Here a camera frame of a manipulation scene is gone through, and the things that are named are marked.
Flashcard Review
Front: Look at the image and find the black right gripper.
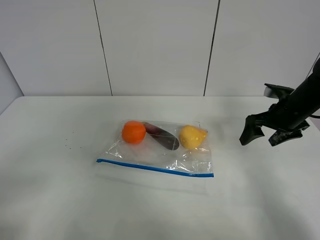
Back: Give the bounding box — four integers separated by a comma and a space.
239, 103, 310, 147

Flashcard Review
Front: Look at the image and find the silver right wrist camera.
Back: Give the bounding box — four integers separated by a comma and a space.
263, 83, 294, 100

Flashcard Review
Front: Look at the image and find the orange toy fruit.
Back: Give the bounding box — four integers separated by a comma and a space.
121, 120, 146, 144

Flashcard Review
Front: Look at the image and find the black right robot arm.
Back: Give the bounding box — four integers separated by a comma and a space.
239, 60, 320, 147

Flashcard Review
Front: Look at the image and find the yellow toy pear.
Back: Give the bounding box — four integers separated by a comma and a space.
179, 125, 208, 150

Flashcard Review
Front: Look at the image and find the clear zip bag blue seal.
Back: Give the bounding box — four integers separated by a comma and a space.
95, 119, 215, 179

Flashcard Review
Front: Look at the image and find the dark purple toy eggplant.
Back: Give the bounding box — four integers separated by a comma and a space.
141, 121, 180, 151

